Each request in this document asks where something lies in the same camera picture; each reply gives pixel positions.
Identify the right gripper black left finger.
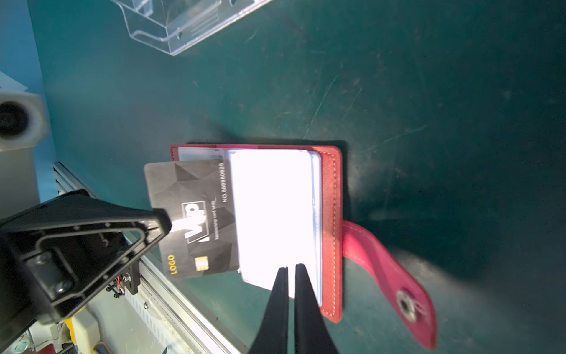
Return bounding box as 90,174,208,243
249,267,289,354

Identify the clear acrylic card organizer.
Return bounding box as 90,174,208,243
115,0,271,56

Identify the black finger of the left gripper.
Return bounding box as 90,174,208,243
1,190,172,323

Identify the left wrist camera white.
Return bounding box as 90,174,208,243
1,89,50,152

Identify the black VIP logo card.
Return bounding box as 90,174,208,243
144,159,240,281

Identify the aluminium rail front frame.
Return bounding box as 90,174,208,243
52,161,244,354

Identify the red card holder wallet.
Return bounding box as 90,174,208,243
170,144,439,351

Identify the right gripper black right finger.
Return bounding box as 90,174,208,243
294,264,338,354

